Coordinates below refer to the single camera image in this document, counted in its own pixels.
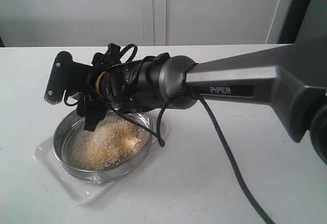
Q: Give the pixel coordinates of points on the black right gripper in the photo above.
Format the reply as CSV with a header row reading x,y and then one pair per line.
x,y
74,77

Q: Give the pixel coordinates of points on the stainless steel cup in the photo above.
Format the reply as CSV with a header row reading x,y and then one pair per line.
x,y
77,96

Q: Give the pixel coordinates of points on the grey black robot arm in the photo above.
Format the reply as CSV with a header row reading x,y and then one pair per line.
x,y
291,79

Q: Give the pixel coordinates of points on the round steel mesh sieve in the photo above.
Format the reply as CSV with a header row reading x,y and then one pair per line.
x,y
72,122

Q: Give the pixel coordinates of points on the white cabinet doors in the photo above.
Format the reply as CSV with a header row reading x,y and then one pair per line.
x,y
142,22

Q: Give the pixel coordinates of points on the white rectangular plastic tray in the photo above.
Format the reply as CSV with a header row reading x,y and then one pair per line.
x,y
79,191

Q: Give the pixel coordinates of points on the dark vertical post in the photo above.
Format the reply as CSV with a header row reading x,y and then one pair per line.
x,y
293,21

